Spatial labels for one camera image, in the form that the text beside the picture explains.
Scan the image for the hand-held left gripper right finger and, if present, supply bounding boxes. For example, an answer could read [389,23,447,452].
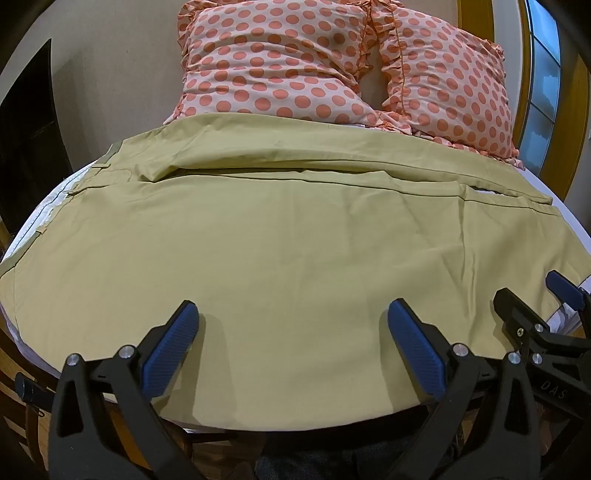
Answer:
[387,298,542,480]

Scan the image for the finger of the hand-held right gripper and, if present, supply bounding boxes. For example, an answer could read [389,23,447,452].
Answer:
[492,288,591,370]
[545,271,591,315]

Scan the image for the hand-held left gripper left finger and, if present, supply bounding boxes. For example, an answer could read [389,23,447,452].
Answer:
[48,300,219,480]

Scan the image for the olive green bed sheet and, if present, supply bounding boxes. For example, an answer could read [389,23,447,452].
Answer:
[0,113,591,423]

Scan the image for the white bed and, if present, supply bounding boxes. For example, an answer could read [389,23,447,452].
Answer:
[0,157,591,435]

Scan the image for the wooden framed window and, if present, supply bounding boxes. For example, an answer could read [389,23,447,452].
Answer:
[457,0,591,204]

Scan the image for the polka dot pillow with frill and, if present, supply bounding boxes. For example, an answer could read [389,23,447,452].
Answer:
[365,0,522,166]

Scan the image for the dark door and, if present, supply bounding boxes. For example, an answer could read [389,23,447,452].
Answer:
[0,39,71,236]

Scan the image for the large polka dot pillow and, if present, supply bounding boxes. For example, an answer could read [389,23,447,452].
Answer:
[163,0,393,134]

